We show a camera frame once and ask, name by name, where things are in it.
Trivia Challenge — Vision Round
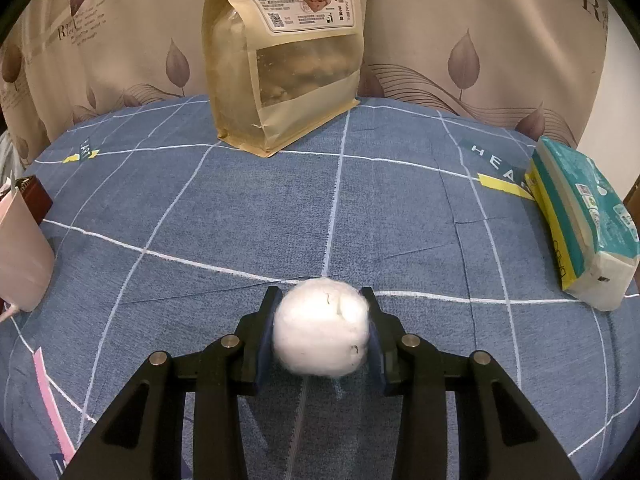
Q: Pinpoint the white fluffy ball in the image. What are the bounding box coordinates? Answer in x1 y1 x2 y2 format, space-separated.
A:
272 278 370 378

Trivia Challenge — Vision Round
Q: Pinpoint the blue checked tablecloth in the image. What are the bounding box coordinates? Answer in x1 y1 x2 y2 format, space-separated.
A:
1 96 639 479

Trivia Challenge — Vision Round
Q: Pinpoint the pink ceramic mug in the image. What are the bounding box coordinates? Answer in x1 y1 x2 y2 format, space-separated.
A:
0 190 54 322

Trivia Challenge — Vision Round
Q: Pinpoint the green tissue pack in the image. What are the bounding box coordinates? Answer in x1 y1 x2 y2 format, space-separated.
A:
525 136 639 311

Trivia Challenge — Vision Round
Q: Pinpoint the red gold tin box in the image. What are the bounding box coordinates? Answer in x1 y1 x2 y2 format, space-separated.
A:
16 176 53 224

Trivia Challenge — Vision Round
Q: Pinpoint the beige leaf print curtain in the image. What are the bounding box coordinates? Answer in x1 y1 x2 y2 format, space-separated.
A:
1 0 611 170

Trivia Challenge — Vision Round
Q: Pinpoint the brown kraft snack bag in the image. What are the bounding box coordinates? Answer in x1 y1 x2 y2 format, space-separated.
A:
202 0 364 157

